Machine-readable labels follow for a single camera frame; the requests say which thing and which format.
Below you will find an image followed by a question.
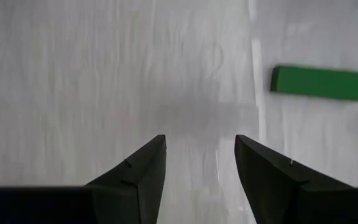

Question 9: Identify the green long block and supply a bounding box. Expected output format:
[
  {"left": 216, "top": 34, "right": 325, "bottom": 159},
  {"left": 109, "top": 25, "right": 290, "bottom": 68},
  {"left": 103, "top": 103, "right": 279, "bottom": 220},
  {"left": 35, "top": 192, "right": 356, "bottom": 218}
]
[{"left": 270, "top": 64, "right": 358, "bottom": 103}]

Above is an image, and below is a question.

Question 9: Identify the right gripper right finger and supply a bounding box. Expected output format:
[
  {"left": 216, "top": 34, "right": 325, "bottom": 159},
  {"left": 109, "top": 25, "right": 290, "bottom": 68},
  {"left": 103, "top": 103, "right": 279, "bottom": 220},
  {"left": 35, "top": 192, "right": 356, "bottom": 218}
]
[{"left": 234, "top": 134, "right": 354, "bottom": 224}]

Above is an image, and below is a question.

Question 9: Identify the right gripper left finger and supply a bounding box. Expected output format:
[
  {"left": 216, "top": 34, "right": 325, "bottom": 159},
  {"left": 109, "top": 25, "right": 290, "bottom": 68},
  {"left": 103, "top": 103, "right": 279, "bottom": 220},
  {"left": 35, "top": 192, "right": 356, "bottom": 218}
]
[{"left": 85, "top": 134, "right": 167, "bottom": 224}]

